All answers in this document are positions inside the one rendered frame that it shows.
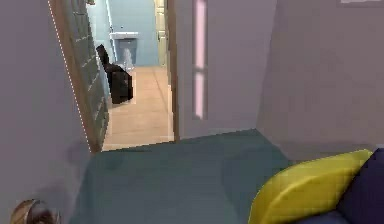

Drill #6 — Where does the pink narrow window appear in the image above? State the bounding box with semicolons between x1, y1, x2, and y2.
192;0;209;120

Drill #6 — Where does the cream panelled door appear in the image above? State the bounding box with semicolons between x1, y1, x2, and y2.
153;0;168;67

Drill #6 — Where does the grey panelled room door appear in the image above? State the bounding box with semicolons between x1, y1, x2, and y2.
62;0;111;149

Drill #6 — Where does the yellow cushion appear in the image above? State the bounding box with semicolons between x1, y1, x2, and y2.
248;148;374;224

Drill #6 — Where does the brown round object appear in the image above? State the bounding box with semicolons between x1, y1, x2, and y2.
9;199;61;224

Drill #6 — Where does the white sink with grey pedestal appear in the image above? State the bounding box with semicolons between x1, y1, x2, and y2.
109;31;140;72

